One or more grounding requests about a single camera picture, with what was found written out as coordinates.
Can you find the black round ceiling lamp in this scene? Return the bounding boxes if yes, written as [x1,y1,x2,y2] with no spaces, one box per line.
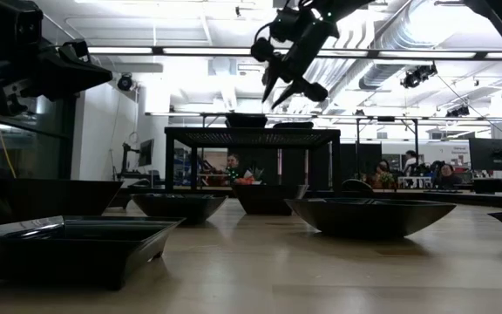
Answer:
[116,72,136,93]

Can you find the silver ventilation duct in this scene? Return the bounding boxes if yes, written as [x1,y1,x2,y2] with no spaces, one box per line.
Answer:
[357,0,457,92]

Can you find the black aluminium table frame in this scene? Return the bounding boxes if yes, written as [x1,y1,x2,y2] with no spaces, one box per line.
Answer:
[109,186,502,211]

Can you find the black flat rectangular plate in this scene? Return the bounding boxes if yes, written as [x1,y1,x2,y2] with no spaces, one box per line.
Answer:
[0,215,186,291]

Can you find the person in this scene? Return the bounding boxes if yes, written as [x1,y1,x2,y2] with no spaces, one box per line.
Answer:
[223,152,244,187]
[434,161,465,190]
[374,158,397,190]
[403,148,419,176]

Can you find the black folded angular bowl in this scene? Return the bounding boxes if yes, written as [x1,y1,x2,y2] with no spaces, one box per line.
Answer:
[232,183,310,216]

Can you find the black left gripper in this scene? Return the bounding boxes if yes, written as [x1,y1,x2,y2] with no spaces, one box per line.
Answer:
[0,39,113,118]

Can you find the large black wavy plate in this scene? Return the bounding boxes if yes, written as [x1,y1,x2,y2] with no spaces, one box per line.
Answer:
[283,196,458,240]

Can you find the black ceiling spotlight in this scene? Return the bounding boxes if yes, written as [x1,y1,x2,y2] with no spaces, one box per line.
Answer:
[445,105,471,119]
[400,63,439,90]

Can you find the black wavy square bowl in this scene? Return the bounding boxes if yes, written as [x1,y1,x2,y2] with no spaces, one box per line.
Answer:
[0,177,124,228]

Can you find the black perforated metal shelf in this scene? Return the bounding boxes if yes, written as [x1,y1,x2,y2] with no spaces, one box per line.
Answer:
[164,126,343,206]

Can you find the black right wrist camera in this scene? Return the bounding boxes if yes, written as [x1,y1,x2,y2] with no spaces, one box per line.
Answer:
[270,6,322,43]

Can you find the long ceiling light strip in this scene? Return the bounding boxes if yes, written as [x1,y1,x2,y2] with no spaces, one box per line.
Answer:
[87,44,502,61]

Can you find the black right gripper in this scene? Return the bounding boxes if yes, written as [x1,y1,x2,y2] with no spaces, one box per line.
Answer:
[250,20,342,111]

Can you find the black monitor on arm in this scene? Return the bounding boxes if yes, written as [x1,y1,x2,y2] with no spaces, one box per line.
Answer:
[121,138,156,176]

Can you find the black computer monitor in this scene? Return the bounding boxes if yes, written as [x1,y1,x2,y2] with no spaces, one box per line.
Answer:
[468,137,502,173]

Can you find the black background stand frame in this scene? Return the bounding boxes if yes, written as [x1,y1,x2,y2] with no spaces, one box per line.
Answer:
[354,115,422,169]

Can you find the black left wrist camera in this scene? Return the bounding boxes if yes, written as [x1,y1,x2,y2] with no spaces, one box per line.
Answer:
[0,0,44,48]

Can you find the yellow cable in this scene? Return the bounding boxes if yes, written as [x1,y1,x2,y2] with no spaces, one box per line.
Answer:
[0,112,17,179]

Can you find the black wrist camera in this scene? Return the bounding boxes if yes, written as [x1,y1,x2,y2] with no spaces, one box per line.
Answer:
[0,0,44,48]
[270,6,322,43]

